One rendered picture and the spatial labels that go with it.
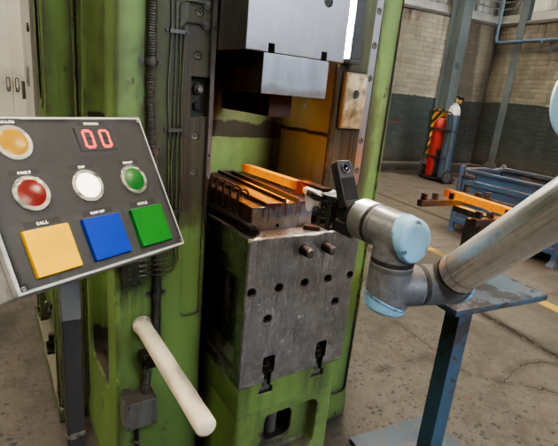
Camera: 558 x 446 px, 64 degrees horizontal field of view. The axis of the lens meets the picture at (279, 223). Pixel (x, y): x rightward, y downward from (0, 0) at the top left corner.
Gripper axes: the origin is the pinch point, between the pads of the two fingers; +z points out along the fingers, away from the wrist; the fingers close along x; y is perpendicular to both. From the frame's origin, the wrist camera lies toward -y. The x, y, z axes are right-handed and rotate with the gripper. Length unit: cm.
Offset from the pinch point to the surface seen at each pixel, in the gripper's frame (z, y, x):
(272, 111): 17.5, -17.3, -2.9
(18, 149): -10, -10, -66
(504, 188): 147, 45, 351
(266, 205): 7.3, 6.8, -8.0
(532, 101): 391, -52, 799
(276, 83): 7.6, -24.6, -8.5
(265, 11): 7.8, -40.2, -13.5
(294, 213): 7.0, 9.4, 1.4
